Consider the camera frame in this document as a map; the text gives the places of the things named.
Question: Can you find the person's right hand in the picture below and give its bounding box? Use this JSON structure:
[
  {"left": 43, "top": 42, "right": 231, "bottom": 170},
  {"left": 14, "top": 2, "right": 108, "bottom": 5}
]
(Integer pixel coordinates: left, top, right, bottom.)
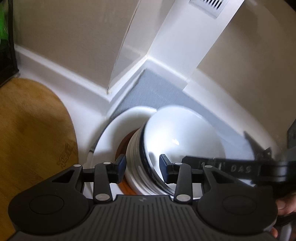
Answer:
[{"left": 271, "top": 193, "right": 296, "bottom": 239}]

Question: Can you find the grey vent grille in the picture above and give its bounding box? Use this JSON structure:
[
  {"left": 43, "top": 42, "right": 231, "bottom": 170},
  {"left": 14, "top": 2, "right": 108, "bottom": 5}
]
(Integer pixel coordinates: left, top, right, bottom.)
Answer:
[{"left": 188, "top": 0, "right": 228, "bottom": 19}]

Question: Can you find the small white floral plate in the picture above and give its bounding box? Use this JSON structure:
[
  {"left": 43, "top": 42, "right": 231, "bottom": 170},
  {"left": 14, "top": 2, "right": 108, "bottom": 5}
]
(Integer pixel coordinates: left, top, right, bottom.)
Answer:
[{"left": 89, "top": 105, "right": 160, "bottom": 200}]

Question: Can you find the white bowl blue pattern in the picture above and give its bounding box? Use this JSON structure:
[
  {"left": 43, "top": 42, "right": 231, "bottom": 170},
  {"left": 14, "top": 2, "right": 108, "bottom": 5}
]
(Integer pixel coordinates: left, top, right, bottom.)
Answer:
[{"left": 138, "top": 105, "right": 227, "bottom": 193}]

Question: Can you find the cream ribbed bowl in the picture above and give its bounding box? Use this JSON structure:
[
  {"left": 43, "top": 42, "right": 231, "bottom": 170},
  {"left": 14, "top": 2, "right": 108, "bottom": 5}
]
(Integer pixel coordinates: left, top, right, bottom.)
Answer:
[{"left": 125, "top": 128, "right": 172, "bottom": 196}]

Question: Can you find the wooden cutting board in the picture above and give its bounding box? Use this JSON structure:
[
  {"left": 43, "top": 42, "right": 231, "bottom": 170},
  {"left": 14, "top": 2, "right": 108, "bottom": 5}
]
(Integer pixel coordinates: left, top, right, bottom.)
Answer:
[{"left": 0, "top": 77, "right": 80, "bottom": 235}]

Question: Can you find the grey printed cloth mat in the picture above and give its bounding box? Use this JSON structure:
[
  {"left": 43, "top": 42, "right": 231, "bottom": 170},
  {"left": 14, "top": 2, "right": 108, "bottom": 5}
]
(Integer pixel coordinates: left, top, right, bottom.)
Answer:
[{"left": 107, "top": 68, "right": 258, "bottom": 161}]

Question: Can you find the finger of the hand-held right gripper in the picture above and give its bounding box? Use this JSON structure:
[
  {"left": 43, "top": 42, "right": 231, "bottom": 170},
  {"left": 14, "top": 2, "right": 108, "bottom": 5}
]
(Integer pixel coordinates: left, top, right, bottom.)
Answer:
[
  {"left": 159, "top": 154, "right": 234, "bottom": 204},
  {"left": 244, "top": 131, "right": 272, "bottom": 161},
  {"left": 51, "top": 155, "right": 127, "bottom": 202},
  {"left": 181, "top": 155, "right": 262, "bottom": 181}
]

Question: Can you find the brown round plate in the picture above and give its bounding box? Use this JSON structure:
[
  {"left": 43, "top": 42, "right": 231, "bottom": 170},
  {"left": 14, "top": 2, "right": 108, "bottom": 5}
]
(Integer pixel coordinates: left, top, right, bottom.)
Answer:
[{"left": 114, "top": 133, "right": 137, "bottom": 195}]

